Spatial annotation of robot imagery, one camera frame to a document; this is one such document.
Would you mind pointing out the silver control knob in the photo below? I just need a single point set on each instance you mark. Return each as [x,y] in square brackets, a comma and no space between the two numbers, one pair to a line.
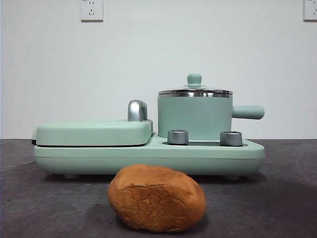
[177,137]
[231,138]

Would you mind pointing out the mint green breakfast machine base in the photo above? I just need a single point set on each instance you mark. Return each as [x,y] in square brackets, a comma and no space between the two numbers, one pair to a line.
[148,161]

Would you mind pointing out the mint green griddle cover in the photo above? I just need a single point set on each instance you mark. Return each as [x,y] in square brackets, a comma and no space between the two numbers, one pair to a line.
[94,132]

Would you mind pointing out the glass pot lid green knob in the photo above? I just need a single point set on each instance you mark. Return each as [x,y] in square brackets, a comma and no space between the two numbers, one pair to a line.
[194,79]

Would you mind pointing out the brown potato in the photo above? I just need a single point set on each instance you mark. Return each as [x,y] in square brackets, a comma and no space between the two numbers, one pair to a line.
[156,198]

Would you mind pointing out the white wall socket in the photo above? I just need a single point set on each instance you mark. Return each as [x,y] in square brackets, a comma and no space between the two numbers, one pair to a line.
[310,10]
[92,11]

